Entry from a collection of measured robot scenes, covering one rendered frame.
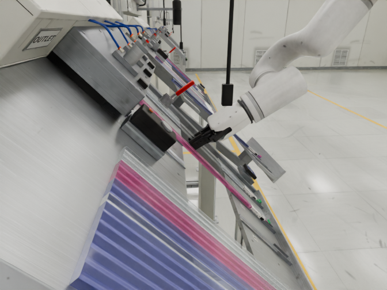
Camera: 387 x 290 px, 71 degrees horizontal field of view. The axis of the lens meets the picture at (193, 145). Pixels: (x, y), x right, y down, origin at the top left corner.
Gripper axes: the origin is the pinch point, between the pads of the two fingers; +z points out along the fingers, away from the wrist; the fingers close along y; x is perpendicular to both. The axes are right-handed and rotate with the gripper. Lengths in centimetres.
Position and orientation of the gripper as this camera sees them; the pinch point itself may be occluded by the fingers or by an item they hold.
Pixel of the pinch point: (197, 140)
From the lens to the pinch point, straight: 76.0
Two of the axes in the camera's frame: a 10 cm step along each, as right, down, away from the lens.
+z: -8.4, 5.1, 1.5
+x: 5.3, 7.6, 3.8
